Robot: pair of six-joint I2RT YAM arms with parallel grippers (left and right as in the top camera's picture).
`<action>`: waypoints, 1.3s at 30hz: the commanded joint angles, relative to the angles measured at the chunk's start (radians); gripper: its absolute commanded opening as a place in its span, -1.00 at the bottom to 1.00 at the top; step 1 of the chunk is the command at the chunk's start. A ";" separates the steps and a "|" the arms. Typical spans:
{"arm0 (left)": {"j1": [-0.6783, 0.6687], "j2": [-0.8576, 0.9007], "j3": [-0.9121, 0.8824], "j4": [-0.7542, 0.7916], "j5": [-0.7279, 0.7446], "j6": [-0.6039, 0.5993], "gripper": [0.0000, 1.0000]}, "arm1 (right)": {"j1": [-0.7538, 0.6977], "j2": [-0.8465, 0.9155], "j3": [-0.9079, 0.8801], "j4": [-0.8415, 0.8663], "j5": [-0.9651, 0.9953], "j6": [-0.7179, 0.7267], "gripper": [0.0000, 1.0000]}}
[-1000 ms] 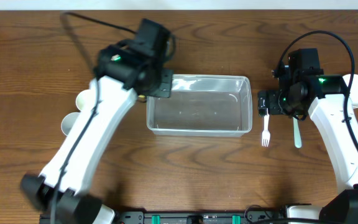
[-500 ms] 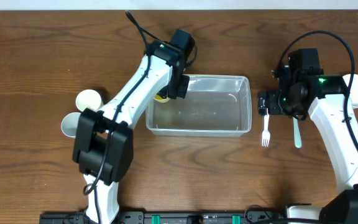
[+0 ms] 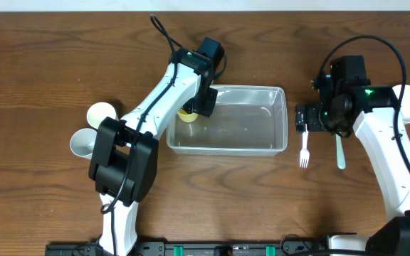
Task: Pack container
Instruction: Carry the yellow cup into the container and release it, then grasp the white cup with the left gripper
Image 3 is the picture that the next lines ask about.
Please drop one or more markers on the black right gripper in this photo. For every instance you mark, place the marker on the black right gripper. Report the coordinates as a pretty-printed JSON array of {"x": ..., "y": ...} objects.
[{"x": 302, "y": 119}]

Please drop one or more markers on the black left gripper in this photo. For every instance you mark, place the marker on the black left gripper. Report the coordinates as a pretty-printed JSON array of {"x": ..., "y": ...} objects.
[{"x": 203, "y": 105}]

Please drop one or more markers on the yellow cup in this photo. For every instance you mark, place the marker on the yellow cup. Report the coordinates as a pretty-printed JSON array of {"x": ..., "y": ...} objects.
[{"x": 187, "y": 117}]

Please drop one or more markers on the white cup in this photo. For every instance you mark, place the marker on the white cup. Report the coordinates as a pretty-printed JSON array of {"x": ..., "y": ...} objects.
[{"x": 98, "y": 112}]

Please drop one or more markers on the grey cup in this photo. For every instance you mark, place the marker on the grey cup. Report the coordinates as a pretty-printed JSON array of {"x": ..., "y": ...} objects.
[{"x": 82, "y": 143}]

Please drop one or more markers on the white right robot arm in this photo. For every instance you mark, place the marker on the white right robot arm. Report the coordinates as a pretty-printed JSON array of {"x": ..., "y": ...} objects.
[{"x": 377, "y": 116}]

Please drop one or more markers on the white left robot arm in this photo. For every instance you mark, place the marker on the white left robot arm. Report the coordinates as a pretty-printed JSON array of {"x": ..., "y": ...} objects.
[{"x": 125, "y": 153}]

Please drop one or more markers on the clear plastic container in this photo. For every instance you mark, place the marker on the clear plastic container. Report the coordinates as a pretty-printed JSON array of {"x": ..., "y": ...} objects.
[{"x": 248, "y": 120}]

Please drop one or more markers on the mint green plastic spoon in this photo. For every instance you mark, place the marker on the mint green plastic spoon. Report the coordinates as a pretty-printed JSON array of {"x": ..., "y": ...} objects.
[{"x": 341, "y": 163}]

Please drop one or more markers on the pink plastic fork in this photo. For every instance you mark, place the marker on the pink plastic fork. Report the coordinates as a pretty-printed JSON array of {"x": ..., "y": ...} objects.
[{"x": 304, "y": 152}]

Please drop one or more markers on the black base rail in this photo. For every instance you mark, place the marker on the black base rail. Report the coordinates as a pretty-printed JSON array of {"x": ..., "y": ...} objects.
[{"x": 287, "y": 246}]

